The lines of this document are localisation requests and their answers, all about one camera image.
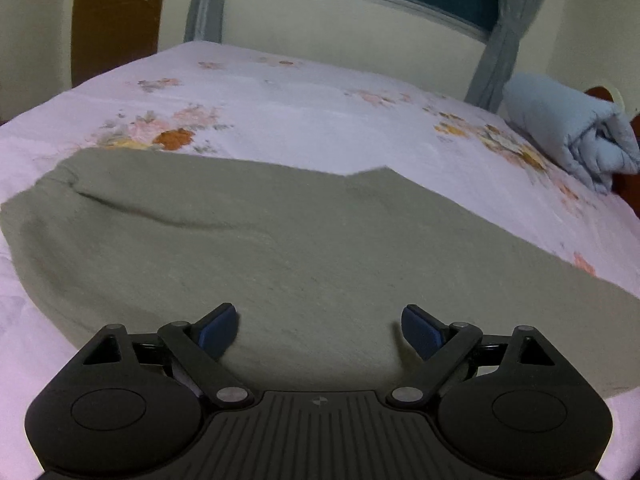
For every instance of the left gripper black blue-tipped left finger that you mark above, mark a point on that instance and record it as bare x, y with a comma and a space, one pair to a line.
198, 347

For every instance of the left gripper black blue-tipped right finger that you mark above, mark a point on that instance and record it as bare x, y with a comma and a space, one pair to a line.
444, 351

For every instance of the olive green pants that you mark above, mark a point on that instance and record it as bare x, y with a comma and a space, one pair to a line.
319, 267

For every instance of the red headboard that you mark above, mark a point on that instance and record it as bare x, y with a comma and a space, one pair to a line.
611, 150

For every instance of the pink floral bed sheet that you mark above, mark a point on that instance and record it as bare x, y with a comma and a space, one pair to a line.
249, 105

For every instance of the folded light blue blanket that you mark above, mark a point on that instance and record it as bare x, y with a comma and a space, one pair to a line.
556, 118

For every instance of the grey curtain left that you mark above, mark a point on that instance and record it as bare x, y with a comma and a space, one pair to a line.
204, 21

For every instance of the grey curtain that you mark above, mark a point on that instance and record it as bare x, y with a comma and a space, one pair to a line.
499, 57
204, 21

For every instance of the brown wooden door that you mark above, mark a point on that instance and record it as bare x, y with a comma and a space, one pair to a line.
110, 33

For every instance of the grey curtain right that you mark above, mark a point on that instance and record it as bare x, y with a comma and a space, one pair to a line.
499, 57

